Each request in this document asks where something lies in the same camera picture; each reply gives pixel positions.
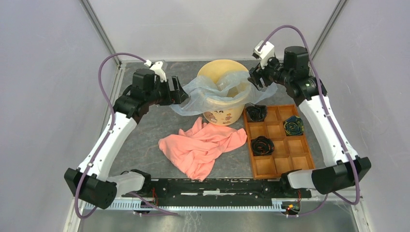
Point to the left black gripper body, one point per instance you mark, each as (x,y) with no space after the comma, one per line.
(157,93)

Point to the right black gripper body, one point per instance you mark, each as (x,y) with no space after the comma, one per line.
(272,70)

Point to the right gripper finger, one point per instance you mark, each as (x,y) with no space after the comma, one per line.
(257,79)
(256,72)

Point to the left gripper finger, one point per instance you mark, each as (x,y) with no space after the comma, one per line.
(178,94)
(166,92)

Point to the blue plastic trash bag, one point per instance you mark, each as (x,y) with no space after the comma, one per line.
(200,87)

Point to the yellow trash bin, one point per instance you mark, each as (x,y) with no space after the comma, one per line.
(223,113)

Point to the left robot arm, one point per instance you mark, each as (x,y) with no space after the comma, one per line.
(109,147)

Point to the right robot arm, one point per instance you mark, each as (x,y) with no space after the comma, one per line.
(343,166)

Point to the black rolled sock top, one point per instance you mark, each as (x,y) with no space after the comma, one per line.
(256,113)

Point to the pink cloth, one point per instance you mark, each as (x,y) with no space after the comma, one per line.
(195,151)

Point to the orange compartment tray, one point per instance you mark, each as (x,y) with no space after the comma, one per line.
(291,152)

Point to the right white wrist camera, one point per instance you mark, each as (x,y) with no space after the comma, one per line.
(263,51)

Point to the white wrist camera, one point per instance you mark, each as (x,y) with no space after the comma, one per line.
(158,67)
(263,51)

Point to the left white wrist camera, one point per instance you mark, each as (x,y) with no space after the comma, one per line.
(158,67)

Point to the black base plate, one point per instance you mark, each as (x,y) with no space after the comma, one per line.
(218,192)

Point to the aluminium frame rail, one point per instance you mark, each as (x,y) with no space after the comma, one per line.
(134,202)

